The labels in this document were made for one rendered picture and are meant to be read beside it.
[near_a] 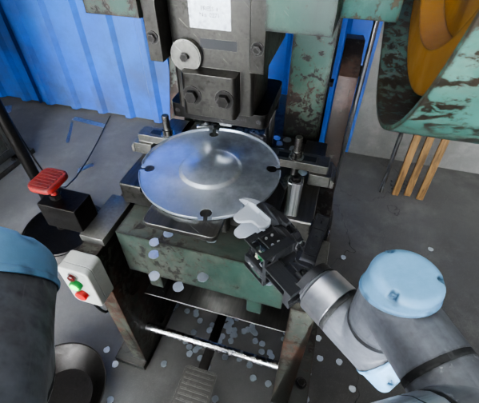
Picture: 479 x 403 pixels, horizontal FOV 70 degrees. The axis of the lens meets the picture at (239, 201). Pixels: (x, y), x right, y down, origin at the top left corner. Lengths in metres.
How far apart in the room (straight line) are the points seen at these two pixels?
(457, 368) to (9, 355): 0.34
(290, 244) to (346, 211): 1.27
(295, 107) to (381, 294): 0.64
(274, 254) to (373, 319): 0.18
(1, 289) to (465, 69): 0.35
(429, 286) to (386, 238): 1.35
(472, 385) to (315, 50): 0.70
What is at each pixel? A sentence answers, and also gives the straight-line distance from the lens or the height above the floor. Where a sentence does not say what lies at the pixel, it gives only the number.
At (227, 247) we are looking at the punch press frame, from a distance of 0.74.
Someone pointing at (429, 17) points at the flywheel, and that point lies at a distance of 0.74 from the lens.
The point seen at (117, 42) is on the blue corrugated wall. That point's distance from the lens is 2.27.
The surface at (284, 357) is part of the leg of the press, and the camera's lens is 0.91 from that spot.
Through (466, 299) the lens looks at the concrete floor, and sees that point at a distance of 1.68.
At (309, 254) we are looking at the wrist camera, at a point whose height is 0.80.
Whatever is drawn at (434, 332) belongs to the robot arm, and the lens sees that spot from 0.39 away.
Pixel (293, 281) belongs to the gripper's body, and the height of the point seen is 0.80.
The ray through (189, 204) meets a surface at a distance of 0.64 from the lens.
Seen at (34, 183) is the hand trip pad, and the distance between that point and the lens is 0.83.
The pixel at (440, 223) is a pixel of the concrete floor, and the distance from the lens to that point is 1.91.
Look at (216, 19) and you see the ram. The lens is 0.62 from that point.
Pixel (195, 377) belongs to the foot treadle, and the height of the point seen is 0.16.
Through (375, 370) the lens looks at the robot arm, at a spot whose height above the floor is 0.80.
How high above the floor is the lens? 1.23
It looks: 44 degrees down
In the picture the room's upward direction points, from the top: straight up
